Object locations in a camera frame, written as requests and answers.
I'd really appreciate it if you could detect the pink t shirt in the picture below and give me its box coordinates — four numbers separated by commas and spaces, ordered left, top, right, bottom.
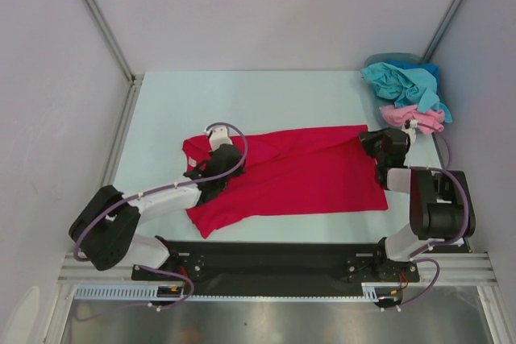
379, 105, 445, 135

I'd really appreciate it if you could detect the right aluminium frame post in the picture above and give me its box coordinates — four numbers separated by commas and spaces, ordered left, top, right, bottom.
422, 0, 465, 62

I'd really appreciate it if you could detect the red t shirt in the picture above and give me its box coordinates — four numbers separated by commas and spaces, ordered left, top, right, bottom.
186, 125, 389, 238

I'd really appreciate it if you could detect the right light blue cable duct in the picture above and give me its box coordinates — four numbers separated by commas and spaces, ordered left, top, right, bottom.
362, 282, 408, 301

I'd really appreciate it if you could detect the left light blue cable duct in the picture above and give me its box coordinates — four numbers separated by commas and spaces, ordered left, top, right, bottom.
75, 284, 184, 301

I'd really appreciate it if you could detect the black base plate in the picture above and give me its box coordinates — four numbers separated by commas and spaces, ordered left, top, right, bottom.
131, 241, 420, 297

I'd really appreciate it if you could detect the left aluminium frame post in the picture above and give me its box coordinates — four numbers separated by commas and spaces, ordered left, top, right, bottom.
58, 0, 144, 87

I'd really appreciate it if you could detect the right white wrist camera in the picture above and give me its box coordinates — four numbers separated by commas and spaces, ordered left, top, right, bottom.
402, 119, 418, 145

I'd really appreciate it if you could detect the dark blue t shirt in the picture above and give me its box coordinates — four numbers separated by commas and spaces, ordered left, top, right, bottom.
386, 60, 439, 81

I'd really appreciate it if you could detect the aluminium frame post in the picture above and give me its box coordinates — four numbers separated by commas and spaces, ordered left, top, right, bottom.
58, 0, 144, 87
422, 0, 465, 62

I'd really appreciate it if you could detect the light blue cable duct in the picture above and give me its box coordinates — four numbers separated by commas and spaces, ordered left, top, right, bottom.
75, 284, 184, 301
362, 282, 408, 301

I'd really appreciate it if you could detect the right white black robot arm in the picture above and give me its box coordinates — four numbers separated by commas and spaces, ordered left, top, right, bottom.
359, 119, 476, 281

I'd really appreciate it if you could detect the grey plastic bin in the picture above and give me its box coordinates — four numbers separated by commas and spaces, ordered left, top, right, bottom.
364, 52, 447, 136

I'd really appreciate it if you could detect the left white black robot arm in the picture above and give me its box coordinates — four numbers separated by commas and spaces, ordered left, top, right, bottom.
69, 143, 248, 280

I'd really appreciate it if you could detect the light blue t shirt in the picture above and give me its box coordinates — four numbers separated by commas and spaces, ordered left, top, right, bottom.
360, 61, 452, 123

